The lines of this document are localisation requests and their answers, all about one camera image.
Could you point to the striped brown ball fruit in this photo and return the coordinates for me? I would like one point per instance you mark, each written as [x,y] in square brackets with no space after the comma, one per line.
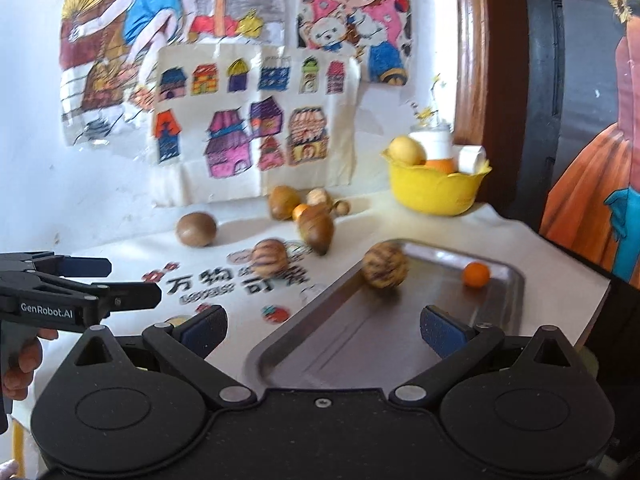
[384,267]
[270,258]

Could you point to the child with fan drawing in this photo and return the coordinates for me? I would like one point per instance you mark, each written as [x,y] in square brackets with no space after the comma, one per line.
[145,5]

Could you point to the white paper roll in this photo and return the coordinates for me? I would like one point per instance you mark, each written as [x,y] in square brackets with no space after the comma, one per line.
[471,159]

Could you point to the rough tan round fruit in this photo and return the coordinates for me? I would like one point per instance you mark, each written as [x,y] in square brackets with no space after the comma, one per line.
[320,197]

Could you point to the houses drawing sheet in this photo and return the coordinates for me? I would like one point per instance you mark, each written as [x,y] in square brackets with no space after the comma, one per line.
[250,100]

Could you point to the metal tray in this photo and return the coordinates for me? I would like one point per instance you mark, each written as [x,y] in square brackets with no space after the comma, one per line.
[360,330]

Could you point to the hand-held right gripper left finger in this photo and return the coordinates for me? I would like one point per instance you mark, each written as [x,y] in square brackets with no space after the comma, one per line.
[206,329]

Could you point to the large orange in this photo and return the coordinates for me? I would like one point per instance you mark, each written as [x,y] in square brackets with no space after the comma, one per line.
[441,166]

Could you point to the dark brown kiwi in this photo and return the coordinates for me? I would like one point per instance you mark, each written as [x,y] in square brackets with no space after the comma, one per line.
[196,230]

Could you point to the long tan brown fruit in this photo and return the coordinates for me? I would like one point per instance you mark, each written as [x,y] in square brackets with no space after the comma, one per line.
[317,232]

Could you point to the orange dress painting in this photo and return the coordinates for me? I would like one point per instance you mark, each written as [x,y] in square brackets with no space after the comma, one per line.
[600,170]

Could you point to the yellow pear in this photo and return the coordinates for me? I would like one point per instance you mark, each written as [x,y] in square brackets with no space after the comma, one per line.
[406,151]

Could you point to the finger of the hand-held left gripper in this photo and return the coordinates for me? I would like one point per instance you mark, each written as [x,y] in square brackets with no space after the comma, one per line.
[86,266]
[135,297]

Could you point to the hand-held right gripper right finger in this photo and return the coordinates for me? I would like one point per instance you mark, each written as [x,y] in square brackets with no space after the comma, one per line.
[439,331]

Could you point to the small brown nut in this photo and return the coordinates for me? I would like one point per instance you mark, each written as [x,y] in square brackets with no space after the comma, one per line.
[342,207]

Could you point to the yellow flower twig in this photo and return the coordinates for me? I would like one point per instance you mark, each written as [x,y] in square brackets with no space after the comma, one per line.
[425,112]

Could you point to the brown wooden frame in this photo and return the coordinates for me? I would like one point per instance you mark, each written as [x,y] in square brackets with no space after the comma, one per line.
[472,50]

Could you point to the person's left hand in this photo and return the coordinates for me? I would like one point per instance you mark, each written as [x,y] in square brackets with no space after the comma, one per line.
[22,360]

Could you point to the smooth brown oval fruit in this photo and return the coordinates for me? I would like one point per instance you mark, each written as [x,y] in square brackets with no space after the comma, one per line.
[282,201]

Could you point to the girl with dog drawing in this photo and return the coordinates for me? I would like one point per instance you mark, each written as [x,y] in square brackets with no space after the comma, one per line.
[350,5]

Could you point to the small orange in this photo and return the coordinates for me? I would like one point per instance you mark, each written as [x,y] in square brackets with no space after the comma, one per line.
[475,275]
[299,211]

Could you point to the yellow plastic bowl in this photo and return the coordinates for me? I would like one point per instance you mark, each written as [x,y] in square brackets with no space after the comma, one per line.
[432,192]

